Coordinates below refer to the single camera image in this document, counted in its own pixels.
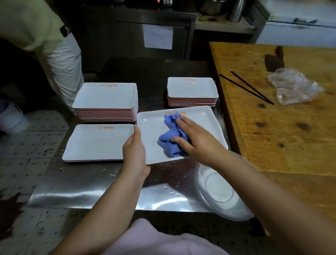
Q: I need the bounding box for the steel jug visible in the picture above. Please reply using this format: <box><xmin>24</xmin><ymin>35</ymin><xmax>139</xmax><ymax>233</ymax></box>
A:
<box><xmin>227</xmin><ymin>0</ymin><xmax>247</xmax><ymax>23</ymax></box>

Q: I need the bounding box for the person's left hand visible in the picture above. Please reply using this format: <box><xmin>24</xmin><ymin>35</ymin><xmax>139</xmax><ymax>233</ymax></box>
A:
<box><xmin>122</xmin><ymin>125</ymin><xmax>151</xmax><ymax>180</ymax></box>

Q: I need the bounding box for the person's right forearm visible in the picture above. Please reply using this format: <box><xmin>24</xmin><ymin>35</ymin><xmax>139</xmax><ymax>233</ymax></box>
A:
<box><xmin>216</xmin><ymin>151</ymin><xmax>336</xmax><ymax>255</ymax></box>

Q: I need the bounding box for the white chest freezer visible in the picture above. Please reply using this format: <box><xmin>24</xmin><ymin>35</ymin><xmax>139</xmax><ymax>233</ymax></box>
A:
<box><xmin>249</xmin><ymin>0</ymin><xmax>336</xmax><ymax>48</ymax></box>

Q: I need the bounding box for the steel cleaver with dark handle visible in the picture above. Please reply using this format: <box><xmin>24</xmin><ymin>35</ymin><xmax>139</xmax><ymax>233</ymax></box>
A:
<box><xmin>264</xmin><ymin>46</ymin><xmax>285</xmax><ymax>73</ymax></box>

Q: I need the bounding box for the stainless steel cabinet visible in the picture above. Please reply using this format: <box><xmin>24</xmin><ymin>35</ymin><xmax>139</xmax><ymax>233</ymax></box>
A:
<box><xmin>78</xmin><ymin>0</ymin><xmax>197</xmax><ymax>71</ymax></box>

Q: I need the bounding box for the clear glass bowl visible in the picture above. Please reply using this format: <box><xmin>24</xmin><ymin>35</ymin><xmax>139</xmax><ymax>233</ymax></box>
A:
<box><xmin>195</xmin><ymin>151</ymin><xmax>255</xmax><ymax>221</ymax></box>

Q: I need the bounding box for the black chopstick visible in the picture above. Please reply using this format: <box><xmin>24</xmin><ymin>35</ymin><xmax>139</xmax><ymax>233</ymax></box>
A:
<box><xmin>231</xmin><ymin>71</ymin><xmax>275</xmax><ymax>105</ymax></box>
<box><xmin>219</xmin><ymin>74</ymin><xmax>273</xmax><ymax>105</ymax></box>

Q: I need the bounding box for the blue cloth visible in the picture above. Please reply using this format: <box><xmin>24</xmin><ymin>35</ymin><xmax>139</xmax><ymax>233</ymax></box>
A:
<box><xmin>157</xmin><ymin>111</ymin><xmax>194</xmax><ymax>158</ymax></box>

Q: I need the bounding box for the person's left forearm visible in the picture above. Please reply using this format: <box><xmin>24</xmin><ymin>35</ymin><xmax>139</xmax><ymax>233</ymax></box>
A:
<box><xmin>51</xmin><ymin>168</ymin><xmax>147</xmax><ymax>255</ymax></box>

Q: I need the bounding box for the white paper sheet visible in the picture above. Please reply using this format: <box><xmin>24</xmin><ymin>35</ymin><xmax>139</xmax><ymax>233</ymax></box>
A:
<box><xmin>142</xmin><ymin>24</ymin><xmax>174</xmax><ymax>50</ymax></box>

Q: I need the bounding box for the stack of white plates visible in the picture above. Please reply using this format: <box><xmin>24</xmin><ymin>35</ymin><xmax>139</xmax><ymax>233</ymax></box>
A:
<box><xmin>72</xmin><ymin>82</ymin><xmax>139</xmax><ymax>123</ymax></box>
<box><xmin>167</xmin><ymin>77</ymin><xmax>219</xmax><ymax>108</ymax></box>

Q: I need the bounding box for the steel work table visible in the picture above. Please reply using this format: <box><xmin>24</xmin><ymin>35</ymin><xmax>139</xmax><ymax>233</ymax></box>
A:
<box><xmin>27</xmin><ymin>56</ymin><xmax>237</xmax><ymax>213</ymax></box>

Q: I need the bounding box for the white rectangular plate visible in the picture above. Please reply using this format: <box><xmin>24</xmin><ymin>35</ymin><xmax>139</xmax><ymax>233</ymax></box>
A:
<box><xmin>62</xmin><ymin>124</ymin><xmax>134</xmax><ymax>161</ymax></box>
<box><xmin>136</xmin><ymin>106</ymin><xmax>229</xmax><ymax>165</ymax></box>

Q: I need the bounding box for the wooden table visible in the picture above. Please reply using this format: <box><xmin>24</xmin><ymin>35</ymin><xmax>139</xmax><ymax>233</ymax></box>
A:
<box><xmin>209</xmin><ymin>41</ymin><xmax>336</xmax><ymax>221</ymax></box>

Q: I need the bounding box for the white plastic bucket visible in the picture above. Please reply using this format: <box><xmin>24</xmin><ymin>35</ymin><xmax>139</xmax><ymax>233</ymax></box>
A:
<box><xmin>0</xmin><ymin>101</ymin><xmax>28</xmax><ymax>135</ymax></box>

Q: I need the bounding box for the person's right hand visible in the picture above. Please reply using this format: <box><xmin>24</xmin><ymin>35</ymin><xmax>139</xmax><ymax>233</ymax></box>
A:
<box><xmin>171</xmin><ymin>114</ymin><xmax>231</xmax><ymax>168</ymax></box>

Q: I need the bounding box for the crumpled clear plastic bag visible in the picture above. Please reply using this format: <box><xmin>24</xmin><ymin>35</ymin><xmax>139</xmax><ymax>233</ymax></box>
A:
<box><xmin>268</xmin><ymin>68</ymin><xmax>325</xmax><ymax>105</ymax></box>

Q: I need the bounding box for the beige side counter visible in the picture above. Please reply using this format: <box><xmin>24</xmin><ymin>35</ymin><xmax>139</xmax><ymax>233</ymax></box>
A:
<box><xmin>195</xmin><ymin>14</ymin><xmax>255</xmax><ymax>35</ymax></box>

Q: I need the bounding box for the steel basin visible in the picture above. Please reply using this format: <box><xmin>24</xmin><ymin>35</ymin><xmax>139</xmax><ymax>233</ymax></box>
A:
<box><xmin>197</xmin><ymin>0</ymin><xmax>229</xmax><ymax>16</ymax></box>

